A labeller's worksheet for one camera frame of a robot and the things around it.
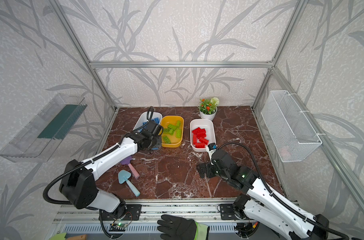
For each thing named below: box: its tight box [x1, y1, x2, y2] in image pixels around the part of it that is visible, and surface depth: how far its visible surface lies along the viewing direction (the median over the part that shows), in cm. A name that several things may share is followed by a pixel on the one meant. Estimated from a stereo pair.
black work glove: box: [157, 214, 210, 240], surface depth 70 cm
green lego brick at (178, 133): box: [175, 129, 182, 138], surface depth 104 cm
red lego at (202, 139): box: [199, 137, 209, 145], surface depth 101 cm
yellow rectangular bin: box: [161, 115, 185, 148], surface depth 106 cm
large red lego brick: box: [192, 127, 207, 139], surface depth 104 cm
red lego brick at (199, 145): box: [195, 142, 205, 148], surface depth 98 cm
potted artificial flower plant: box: [198, 97, 220, 120], surface depth 104 cm
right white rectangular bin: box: [190, 119, 217, 152], surface depth 107 cm
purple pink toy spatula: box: [120, 156, 140, 179], surface depth 87 cm
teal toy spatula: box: [118, 170, 141, 197], surface depth 84 cm
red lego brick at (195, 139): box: [193, 134, 198, 145], surface depth 104 cm
